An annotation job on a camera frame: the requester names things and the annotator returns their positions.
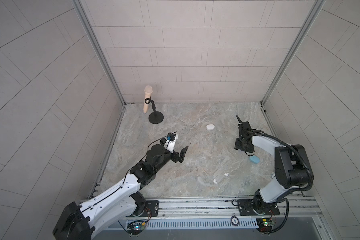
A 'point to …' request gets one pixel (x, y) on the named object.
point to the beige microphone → (148, 91)
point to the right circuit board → (264, 225)
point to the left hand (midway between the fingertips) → (183, 142)
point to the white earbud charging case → (210, 127)
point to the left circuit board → (136, 227)
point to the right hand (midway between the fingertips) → (239, 146)
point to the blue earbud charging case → (254, 159)
